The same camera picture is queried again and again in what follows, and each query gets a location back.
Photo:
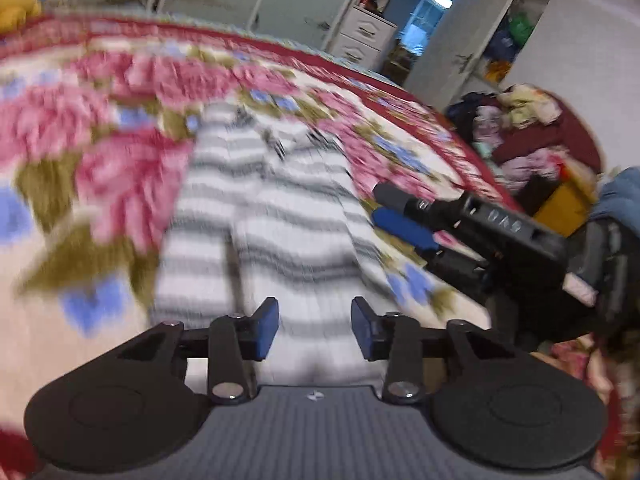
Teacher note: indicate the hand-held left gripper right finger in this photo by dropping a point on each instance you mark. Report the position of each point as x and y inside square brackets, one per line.
[362, 327]

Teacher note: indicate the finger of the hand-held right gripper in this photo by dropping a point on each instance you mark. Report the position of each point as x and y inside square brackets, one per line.
[405, 230]
[395, 197]

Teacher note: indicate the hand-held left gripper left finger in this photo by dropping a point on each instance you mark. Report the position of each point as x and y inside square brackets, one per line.
[265, 327]

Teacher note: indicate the white black-striped sweater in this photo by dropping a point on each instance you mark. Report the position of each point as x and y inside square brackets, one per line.
[280, 240]

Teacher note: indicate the pile of clothes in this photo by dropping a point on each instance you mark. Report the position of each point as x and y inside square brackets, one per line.
[525, 105]

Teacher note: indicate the yellow box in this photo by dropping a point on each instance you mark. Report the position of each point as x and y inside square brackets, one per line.
[560, 205]

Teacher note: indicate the blue garment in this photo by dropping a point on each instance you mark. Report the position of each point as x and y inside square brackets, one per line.
[620, 192]

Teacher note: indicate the dark red sofa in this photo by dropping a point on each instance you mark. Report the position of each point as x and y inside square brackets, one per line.
[575, 130]

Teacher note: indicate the white drawer cabinet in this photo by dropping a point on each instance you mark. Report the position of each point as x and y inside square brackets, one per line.
[365, 30]

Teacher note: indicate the white door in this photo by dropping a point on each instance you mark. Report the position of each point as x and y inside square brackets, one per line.
[475, 35]

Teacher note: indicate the ceiling light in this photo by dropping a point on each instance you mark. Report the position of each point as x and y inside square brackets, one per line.
[442, 1]

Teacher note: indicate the green plastic bag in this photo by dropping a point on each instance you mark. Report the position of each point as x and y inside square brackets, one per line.
[520, 27]

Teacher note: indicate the red floral blanket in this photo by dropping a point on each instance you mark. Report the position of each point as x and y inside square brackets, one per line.
[100, 185]

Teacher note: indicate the pale green wardrobe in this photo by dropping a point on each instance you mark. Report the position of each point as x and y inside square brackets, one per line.
[225, 0]

